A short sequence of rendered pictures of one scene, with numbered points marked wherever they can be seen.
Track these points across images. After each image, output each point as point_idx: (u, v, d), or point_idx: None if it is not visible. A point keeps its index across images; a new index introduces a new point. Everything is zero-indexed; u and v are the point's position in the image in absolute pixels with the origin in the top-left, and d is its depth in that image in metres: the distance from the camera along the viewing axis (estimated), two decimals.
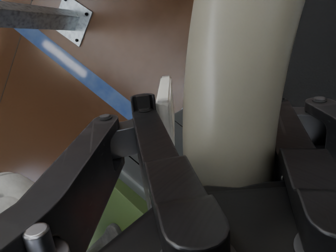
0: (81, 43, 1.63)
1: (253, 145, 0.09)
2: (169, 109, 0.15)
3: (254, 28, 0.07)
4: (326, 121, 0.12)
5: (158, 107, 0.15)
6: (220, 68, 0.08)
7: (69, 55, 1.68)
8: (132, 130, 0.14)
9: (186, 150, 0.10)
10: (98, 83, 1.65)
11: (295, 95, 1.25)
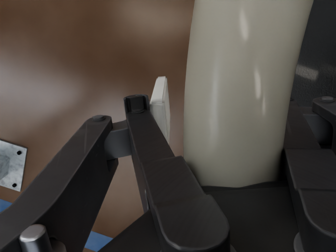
0: (21, 187, 1.23)
1: (260, 151, 0.08)
2: (163, 110, 0.15)
3: (262, 25, 0.07)
4: (333, 121, 0.12)
5: (152, 108, 0.15)
6: (225, 68, 0.07)
7: (8, 203, 1.27)
8: (125, 131, 0.14)
9: (188, 157, 0.09)
10: None
11: None
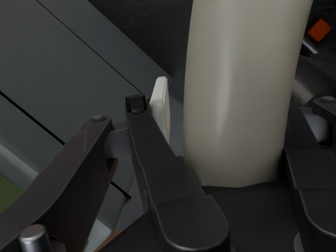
0: None
1: (262, 142, 0.08)
2: (163, 110, 0.15)
3: (265, 12, 0.07)
4: (333, 121, 0.12)
5: (152, 108, 0.15)
6: (226, 56, 0.07)
7: None
8: (125, 131, 0.14)
9: (188, 148, 0.09)
10: None
11: None
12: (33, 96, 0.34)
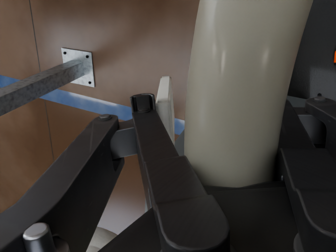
0: (94, 83, 1.72)
1: None
2: (169, 109, 0.15)
3: None
4: (326, 121, 0.12)
5: (158, 107, 0.15)
6: None
7: (89, 98, 1.78)
8: (132, 130, 0.14)
9: None
10: (124, 110, 1.72)
11: (308, 38, 1.20)
12: None
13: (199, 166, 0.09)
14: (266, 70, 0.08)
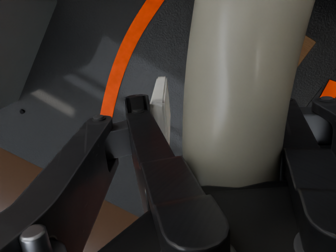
0: None
1: None
2: (163, 110, 0.15)
3: None
4: (332, 121, 0.12)
5: (152, 108, 0.15)
6: None
7: None
8: (125, 131, 0.14)
9: None
10: None
11: None
12: None
13: (199, 159, 0.08)
14: (272, 51, 0.07)
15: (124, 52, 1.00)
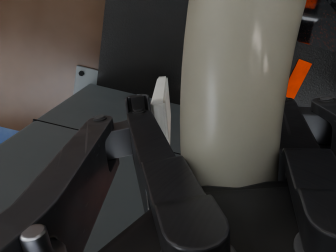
0: None
1: None
2: (164, 110, 0.15)
3: None
4: (332, 121, 0.12)
5: (153, 108, 0.15)
6: None
7: None
8: (126, 131, 0.14)
9: None
10: None
11: None
12: (100, 234, 0.41)
13: (197, 135, 0.08)
14: (272, 20, 0.07)
15: None
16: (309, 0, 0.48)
